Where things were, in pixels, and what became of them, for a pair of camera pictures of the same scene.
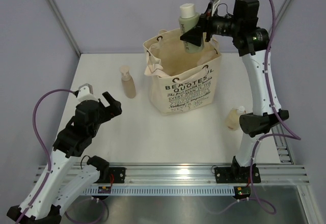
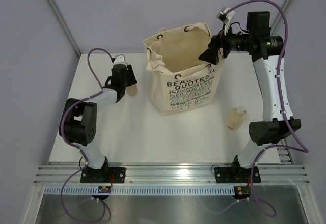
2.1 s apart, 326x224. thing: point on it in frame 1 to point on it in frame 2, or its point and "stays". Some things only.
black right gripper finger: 202,21 to 217,42
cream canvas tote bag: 181,81 stays
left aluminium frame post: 58,15 stays
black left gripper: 114,109 to 129,73
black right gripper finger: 193,36 to 210,55
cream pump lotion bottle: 233,117 stays
